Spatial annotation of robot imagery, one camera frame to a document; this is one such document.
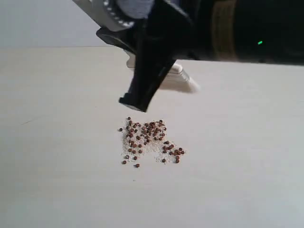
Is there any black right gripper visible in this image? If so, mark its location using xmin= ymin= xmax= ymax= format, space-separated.
xmin=96 ymin=0 xmax=197 ymax=113

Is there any white wooden paint brush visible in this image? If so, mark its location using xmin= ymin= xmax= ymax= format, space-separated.
xmin=126 ymin=54 xmax=202 ymax=94

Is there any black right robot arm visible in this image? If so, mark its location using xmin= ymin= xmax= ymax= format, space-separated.
xmin=76 ymin=0 xmax=304 ymax=112

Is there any pile of beans and rice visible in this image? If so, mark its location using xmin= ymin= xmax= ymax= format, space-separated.
xmin=118 ymin=116 xmax=187 ymax=168

